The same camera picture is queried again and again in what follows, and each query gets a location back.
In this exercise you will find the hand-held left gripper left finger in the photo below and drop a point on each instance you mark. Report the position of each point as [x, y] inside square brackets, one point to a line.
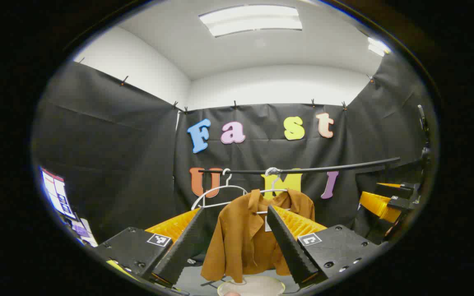
[179, 246]

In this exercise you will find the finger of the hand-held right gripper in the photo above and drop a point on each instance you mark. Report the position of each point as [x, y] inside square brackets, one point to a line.
[381, 205]
[397, 190]

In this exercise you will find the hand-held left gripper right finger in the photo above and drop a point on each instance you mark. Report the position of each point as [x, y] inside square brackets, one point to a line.
[288, 246]

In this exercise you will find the brown shirt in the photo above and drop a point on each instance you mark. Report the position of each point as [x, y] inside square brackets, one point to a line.
[241, 238]

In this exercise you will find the white laundry hamper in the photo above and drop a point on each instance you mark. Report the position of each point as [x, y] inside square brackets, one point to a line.
[253, 286]

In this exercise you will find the black clothes rack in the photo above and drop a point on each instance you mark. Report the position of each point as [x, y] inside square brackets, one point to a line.
[344, 166]

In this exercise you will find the white empty clothes hanger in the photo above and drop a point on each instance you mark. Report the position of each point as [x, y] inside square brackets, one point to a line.
[216, 190]

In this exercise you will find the white hanger with wrapped hook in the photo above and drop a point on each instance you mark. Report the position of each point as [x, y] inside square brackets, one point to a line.
[273, 176]

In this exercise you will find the purple and white paper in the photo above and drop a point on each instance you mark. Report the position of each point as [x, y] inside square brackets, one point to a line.
[82, 232]

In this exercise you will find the black backdrop cloth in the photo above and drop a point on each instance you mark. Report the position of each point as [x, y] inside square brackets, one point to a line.
[117, 144]

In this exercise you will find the small ceiling light panel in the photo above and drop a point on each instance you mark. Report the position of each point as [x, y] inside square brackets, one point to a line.
[377, 46]

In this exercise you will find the large ceiling light panel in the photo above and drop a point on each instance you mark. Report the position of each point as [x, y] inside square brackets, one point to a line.
[251, 19]

